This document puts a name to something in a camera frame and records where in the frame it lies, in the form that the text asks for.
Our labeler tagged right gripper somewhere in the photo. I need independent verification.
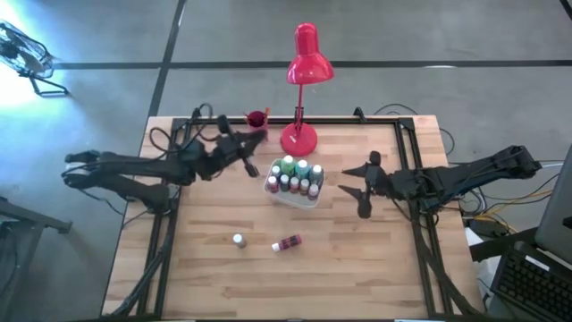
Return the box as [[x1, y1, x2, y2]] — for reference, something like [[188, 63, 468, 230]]
[[337, 150, 396, 220]]

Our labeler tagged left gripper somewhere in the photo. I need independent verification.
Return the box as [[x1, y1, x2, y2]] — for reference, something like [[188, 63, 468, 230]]
[[195, 114, 270, 181]]

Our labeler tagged large dark teal paint bottle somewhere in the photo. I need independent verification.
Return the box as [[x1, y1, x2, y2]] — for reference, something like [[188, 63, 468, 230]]
[[308, 164, 325, 187]]

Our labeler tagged magenta paint bottle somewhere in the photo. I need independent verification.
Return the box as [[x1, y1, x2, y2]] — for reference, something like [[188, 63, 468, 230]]
[[271, 233, 303, 254]]

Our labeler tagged maroon cup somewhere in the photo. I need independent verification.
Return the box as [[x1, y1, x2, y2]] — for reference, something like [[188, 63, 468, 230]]
[[246, 110, 270, 134]]

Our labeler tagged white plastic bin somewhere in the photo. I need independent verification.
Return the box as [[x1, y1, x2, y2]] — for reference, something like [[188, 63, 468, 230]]
[[263, 157, 326, 210]]

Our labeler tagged red desk lamp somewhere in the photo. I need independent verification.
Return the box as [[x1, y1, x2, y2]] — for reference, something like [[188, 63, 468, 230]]
[[279, 22, 335, 158]]

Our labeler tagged black power box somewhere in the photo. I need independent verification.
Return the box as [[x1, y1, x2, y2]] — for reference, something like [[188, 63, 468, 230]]
[[468, 216, 504, 238]]

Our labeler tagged black computer desk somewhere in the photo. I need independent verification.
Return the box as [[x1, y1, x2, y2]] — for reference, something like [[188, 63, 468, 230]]
[[468, 225, 572, 322]]

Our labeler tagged rig computer monitor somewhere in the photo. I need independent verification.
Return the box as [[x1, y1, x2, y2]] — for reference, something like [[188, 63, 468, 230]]
[[534, 142, 572, 265]]

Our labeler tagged black keyboard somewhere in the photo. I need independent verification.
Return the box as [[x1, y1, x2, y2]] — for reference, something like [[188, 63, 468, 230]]
[[491, 241, 572, 321]]

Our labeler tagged black side table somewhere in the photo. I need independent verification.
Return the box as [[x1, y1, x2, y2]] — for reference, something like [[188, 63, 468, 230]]
[[0, 196, 72, 322]]

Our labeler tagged black floor fan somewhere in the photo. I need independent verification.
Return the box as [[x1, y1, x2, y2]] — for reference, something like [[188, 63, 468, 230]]
[[0, 20, 71, 97]]

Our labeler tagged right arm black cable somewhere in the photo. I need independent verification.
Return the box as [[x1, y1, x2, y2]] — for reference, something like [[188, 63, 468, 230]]
[[392, 196, 442, 227]]

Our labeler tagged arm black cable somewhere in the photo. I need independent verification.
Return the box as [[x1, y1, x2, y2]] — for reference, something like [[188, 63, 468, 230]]
[[148, 102, 215, 156], [392, 196, 442, 227]]

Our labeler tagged black aluminium rig frame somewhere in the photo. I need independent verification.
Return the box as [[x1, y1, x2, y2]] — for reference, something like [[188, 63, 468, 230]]
[[106, 106, 482, 321]]

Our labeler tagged black floor cable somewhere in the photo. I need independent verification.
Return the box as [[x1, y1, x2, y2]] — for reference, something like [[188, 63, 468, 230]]
[[373, 102, 457, 156]]

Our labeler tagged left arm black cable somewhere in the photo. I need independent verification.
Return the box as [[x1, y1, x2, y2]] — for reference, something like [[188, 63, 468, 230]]
[[148, 102, 215, 156]]

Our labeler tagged yellow floor cable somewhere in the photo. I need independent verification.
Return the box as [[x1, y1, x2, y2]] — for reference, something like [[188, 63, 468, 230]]
[[473, 187, 555, 225]]

